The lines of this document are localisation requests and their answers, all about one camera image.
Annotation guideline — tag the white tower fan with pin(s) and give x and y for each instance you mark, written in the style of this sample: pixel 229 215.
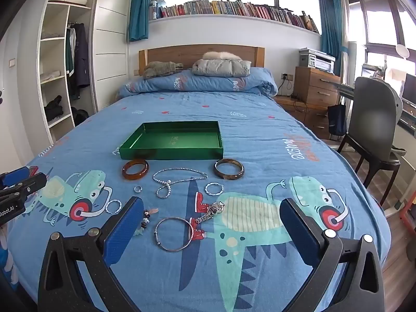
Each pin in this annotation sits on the white tower fan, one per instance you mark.
pixel 352 61

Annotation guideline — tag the round white lamp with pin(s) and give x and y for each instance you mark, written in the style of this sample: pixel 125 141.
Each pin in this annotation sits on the round white lamp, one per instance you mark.
pixel 404 52

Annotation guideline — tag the grey brown plush toy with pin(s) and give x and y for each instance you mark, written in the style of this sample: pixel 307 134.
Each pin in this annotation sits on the grey brown plush toy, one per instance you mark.
pixel 161 69

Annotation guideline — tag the long teal curtain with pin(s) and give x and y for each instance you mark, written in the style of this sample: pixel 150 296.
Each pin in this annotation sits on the long teal curtain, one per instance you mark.
pixel 330 29

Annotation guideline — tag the black folded clothes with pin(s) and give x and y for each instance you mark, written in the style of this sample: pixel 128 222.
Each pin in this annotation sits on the black folded clothes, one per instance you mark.
pixel 53 109

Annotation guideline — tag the computer monitor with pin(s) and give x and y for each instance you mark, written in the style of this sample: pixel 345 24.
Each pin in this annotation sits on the computer monitor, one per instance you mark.
pixel 409 87

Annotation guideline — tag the low wooden nightstand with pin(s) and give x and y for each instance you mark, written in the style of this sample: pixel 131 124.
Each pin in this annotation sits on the low wooden nightstand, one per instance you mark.
pixel 317 118

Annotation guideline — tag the red frame stool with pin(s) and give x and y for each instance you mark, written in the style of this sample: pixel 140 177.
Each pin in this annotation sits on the red frame stool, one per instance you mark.
pixel 408 214

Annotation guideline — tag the green tray box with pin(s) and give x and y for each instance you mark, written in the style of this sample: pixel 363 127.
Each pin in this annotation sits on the green tray box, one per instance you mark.
pixel 169 139

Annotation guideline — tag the dark chair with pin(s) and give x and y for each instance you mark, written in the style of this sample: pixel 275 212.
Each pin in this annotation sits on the dark chair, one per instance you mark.
pixel 370 117

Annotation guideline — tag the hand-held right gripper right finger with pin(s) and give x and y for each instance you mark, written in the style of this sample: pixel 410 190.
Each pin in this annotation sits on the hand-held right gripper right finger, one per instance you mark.
pixel 299 230

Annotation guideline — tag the dark hanging jacket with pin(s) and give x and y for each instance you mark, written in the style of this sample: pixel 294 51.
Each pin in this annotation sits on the dark hanging jacket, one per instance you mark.
pixel 81 55

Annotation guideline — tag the white printer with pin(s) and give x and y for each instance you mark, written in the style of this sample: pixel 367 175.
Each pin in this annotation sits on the white printer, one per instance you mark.
pixel 317 59

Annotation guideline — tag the dark brown bangle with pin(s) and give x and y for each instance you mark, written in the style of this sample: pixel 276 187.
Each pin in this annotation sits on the dark brown bangle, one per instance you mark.
pixel 228 177

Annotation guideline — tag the cluttered desk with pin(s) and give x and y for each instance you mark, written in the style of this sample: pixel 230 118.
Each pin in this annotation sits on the cluttered desk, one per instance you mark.
pixel 408 117

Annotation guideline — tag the short teal curtain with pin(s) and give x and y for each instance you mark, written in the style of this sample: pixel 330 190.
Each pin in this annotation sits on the short teal curtain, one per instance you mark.
pixel 139 13

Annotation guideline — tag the large thin silver bangle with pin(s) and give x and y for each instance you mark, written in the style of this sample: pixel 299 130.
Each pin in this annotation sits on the large thin silver bangle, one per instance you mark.
pixel 157 235

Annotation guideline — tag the wooden headboard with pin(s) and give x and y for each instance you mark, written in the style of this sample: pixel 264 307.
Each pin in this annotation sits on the wooden headboard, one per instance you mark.
pixel 175 53

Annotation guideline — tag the blue dinosaur print bed sheet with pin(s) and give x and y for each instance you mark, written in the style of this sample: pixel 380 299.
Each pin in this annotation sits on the blue dinosaur print bed sheet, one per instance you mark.
pixel 260 130

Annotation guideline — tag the navy tote bag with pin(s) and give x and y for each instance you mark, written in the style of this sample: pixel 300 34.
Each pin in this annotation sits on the navy tote bag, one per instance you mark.
pixel 337 118

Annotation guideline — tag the folded blue duvet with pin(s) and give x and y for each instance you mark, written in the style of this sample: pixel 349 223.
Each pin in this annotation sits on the folded blue duvet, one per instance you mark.
pixel 208 84

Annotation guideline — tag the folded light clothes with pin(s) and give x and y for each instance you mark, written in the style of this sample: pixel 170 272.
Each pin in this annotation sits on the folded light clothes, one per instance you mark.
pixel 50 75

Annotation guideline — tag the grey puffer jacket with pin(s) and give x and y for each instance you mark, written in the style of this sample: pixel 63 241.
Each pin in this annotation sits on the grey puffer jacket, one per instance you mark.
pixel 221 68

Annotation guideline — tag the silver wristwatch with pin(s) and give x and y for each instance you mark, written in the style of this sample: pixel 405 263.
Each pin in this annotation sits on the silver wristwatch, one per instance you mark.
pixel 216 208

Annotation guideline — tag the white wardrobe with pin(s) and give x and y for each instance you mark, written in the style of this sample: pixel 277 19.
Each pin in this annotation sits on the white wardrobe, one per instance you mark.
pixel 110 39

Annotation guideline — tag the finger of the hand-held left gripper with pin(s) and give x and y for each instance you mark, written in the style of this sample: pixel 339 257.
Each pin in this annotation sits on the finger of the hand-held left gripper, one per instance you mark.
pixel 29 185
pixel 14 175

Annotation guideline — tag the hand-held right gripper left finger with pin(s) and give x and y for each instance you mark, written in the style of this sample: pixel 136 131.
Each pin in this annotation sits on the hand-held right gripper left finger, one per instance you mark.
pixel 125 227

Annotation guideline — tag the black bag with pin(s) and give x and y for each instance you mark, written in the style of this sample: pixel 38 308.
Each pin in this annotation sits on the black bag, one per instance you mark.
pixel 79 115

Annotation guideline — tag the row of books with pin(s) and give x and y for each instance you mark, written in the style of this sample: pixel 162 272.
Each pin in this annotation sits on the row of books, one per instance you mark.
pixel 227 8

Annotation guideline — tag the white green hanging garment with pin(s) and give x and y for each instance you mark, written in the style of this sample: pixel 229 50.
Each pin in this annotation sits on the white green hanging garment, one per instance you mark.
pixel 70 48

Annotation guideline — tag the wooden drawer chest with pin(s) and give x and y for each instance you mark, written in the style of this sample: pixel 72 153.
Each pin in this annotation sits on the wooden drawer chest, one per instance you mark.
pixel 317 86

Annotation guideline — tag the white light switch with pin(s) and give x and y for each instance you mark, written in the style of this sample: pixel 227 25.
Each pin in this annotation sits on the white light switch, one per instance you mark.
pixel 12 63

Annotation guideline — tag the wall socket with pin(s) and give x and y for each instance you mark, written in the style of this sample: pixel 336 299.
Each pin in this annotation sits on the wall socket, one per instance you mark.
pixel 286 77

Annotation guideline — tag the cream furry cushion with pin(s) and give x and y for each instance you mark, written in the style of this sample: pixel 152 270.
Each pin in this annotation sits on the cream furry cushion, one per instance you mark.
pixel 222 55

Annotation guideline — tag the amber red bangle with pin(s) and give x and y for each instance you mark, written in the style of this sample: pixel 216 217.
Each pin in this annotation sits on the amber red bangle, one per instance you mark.
pixel 135 177

